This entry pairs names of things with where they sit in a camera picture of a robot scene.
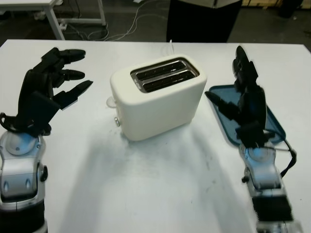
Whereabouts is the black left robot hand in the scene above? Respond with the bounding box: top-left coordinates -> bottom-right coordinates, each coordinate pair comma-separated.
18,48 -> 94,117

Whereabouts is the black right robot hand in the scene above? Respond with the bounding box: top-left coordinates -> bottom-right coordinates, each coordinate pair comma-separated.
205,45 -> 269,131

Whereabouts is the cream white two-slot toaster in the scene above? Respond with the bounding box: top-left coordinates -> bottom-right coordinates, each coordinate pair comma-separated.
106,53 -> 209,142

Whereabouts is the person in black trousers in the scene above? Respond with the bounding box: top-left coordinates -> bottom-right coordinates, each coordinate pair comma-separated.
166,0 -> 244,44

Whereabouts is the blue plastic tray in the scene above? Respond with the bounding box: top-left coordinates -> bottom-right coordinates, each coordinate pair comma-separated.
205,83 -> 286,147

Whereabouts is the wooden crate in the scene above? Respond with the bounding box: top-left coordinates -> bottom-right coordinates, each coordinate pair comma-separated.
242,0 -> 283,8

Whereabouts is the black background object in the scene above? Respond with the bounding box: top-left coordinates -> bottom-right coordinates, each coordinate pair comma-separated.
279,0 -> 298,18

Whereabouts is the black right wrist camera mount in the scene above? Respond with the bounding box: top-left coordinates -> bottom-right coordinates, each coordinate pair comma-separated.
235,122 -> 271,149

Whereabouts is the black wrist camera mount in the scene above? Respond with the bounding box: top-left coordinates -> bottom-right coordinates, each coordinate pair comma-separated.
17,91 -> 60,135
235,122 -> 271,149

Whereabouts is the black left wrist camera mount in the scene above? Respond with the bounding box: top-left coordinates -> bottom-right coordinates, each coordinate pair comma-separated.
17,91 -> 60,135

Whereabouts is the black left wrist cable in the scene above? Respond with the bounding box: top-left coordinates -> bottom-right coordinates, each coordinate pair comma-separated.
0,112 -> 19,133

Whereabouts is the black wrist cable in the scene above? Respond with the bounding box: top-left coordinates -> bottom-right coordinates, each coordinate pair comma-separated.
0,112 -> 19,133
267,131 -> 298,178

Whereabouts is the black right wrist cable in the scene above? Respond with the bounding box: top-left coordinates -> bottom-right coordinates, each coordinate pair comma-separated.
267,131 -> 298,178

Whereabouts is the white table leg frame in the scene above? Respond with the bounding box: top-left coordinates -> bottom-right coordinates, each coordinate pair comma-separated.
0,0 -> 108,41

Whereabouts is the white floor cable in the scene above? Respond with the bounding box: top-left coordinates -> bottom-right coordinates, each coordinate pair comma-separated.
106,2 -> 148,41

